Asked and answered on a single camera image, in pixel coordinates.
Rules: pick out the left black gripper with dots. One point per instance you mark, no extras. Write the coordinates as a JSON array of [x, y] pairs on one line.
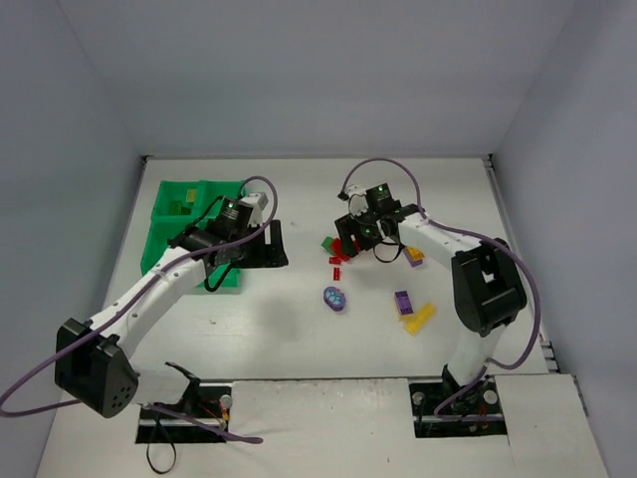
[[266, 247]]

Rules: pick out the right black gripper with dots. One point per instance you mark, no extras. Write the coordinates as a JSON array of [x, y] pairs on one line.
[[349, 238]]

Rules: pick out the large red lego brick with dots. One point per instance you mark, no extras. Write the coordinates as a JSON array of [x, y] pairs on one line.
[[336, 249]]

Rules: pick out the pale yellow-green lego brick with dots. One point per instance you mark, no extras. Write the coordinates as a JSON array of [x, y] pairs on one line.
[[190, 196]]

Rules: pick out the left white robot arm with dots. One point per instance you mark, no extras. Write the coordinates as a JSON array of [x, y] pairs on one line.
[[96, 365]]

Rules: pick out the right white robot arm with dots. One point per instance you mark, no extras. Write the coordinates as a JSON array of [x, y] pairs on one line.
[[487, 288]]

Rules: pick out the flat red tile upper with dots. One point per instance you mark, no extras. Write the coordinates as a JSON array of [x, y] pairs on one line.
[[337, 260]]

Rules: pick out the purple flower lego piece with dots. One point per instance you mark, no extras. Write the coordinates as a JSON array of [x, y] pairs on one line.
[[334, 298]]

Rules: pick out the orange lego on purple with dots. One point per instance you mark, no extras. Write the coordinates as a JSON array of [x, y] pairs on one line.
[[415, 254]]

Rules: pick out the purple lego brick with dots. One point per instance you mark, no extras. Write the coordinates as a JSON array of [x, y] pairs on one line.
[[403, 304]]

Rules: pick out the green four-compartment sorting tray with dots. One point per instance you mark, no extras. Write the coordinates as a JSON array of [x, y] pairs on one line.
[[164, 227]]

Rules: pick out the yellow flat lego plate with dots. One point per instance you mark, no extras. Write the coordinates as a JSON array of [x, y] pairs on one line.
[[417, 321]]

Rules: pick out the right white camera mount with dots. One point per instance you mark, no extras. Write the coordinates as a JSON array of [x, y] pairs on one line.
[[351, 191]]

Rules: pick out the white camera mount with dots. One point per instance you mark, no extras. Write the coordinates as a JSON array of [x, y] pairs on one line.
[[351, 191], [257, 200]]

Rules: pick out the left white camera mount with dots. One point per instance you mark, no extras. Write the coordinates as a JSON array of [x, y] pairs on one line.
[[257, 200]]

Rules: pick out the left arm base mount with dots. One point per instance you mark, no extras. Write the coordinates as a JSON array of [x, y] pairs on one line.
[[161, 428]]

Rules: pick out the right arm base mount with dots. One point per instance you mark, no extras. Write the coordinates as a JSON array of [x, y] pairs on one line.
[[478, 413]]

